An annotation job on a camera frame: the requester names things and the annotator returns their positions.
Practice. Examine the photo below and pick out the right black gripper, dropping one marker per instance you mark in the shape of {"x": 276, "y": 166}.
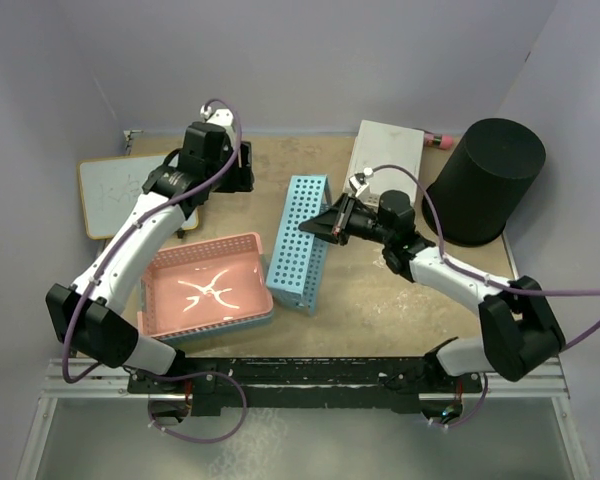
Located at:
{"x": 333, "y": 224}

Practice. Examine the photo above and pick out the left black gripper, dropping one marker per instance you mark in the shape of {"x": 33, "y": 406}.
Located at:
{"x": 241, "y": 179}

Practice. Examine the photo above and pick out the blue perforated basket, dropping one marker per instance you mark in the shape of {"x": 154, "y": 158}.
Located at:
{"x": 298, "y": 258}

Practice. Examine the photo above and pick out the pink perforated basket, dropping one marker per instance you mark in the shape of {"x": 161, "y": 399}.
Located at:
{"x": 228, "y": 248}

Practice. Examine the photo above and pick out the large black plastic bin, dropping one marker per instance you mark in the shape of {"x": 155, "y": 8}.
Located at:
{"x": 484, "y": 180}

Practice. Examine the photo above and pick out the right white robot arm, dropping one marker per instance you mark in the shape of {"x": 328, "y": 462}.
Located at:
{"x": 519, "y": 330}

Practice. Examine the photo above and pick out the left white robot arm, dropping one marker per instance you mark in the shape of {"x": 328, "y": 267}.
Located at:
{"x": 87, "y": 315}

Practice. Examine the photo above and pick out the pink marker pen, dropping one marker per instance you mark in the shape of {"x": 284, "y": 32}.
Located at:
{"x": 438, "y": 141}

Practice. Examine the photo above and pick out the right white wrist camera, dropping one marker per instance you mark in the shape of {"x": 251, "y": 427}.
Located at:
{"x": 359, "y": 183}

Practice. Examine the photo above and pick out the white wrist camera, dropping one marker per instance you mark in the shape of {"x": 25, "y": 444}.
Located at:
{"x": 222, "y": 117}
{"x": 359, "y": 183}

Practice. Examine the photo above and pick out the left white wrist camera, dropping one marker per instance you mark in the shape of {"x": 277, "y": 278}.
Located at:
{"x": 222, "y": 117}

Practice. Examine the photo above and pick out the small whiteboard yellow frame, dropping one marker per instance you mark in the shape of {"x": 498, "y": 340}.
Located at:
{"x": 109, "y": 188}

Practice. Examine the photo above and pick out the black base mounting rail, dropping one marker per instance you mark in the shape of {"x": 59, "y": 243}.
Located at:
{"x": 403, "y": 385}

